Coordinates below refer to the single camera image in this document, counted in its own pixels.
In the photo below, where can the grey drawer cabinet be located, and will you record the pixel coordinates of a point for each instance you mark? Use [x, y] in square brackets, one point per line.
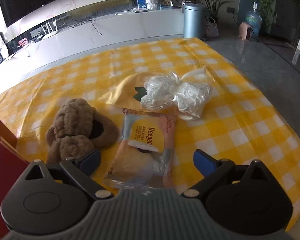
[290, 12]

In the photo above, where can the brown plush slipper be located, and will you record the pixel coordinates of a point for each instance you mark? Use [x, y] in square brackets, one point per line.
[70, 147]
[72, 115]

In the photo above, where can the yellow checkered cloth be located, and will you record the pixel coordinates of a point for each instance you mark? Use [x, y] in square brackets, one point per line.
[227, 130]

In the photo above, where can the potted long-leaf plant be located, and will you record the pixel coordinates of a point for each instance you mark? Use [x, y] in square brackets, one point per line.
[211, 2]

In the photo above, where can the blue water jug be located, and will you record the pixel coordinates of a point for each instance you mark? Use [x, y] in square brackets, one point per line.
[253, 20]

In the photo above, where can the silver trash can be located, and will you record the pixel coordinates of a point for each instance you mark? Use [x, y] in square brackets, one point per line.
[193, 20]

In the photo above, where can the tall white box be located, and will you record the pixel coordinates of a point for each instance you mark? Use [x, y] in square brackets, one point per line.
[298, 48]

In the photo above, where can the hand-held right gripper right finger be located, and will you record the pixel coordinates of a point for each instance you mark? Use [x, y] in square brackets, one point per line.
[202, 162]

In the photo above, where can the woven basket bag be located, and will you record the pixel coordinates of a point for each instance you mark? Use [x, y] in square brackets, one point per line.
[212, 28]

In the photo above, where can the crumpled clear plastic bag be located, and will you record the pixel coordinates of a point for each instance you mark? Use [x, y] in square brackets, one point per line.
[160, 90]

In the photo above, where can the magenta box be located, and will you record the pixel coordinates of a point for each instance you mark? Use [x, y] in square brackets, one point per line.
[5, 170]

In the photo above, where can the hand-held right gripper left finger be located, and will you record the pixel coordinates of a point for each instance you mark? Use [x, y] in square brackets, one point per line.
[91, 158]

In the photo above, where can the Deego snack packet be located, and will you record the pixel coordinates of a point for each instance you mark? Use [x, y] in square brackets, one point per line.
[145, 135]

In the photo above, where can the pink space heater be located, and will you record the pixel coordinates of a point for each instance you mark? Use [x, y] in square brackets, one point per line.
[244, 31]

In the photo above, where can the white tv cabinet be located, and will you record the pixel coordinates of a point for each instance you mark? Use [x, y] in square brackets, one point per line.
[115, 30]

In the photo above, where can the white router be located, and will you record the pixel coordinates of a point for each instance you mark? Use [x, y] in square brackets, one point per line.
[48, 30]

